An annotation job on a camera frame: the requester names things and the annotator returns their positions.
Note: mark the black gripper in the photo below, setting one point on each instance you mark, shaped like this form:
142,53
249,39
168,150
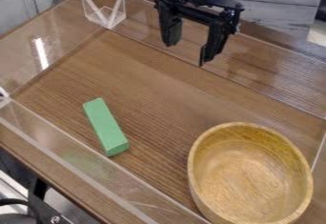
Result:
220,32

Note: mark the green rectangular block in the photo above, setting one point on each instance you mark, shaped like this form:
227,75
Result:
106,126

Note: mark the clear acrylic front wall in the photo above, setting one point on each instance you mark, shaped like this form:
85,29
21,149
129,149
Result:
109,192

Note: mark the clear acrylic corner bracket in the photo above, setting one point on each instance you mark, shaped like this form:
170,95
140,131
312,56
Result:
108,17

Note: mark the brown wooden bowl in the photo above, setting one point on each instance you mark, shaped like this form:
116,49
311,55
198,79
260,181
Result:
249,176

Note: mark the black table leg bracket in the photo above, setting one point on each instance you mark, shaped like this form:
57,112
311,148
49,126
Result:
48,215

